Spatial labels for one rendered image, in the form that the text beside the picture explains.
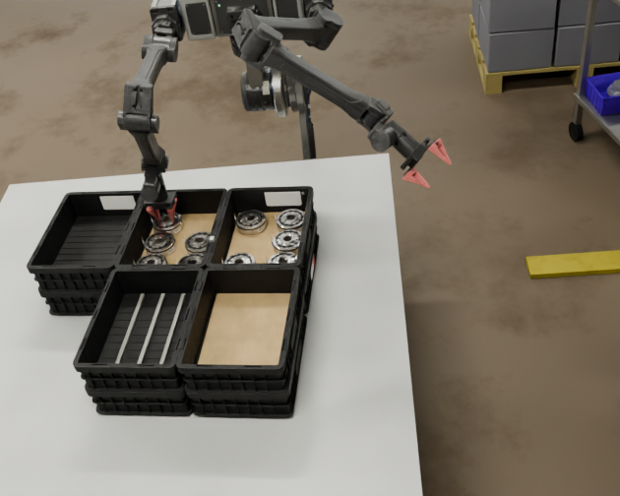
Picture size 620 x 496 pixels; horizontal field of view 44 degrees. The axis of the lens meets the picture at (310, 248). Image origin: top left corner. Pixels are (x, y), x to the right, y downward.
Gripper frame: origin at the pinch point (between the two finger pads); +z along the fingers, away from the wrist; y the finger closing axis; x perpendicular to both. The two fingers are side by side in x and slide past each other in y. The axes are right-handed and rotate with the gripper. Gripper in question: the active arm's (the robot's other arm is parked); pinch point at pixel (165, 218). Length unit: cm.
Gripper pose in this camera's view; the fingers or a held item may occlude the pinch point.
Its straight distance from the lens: 274.5
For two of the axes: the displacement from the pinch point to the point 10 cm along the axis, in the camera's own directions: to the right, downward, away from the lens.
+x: 1.2, -6.3, 7.7
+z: 1.2, 7.8, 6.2
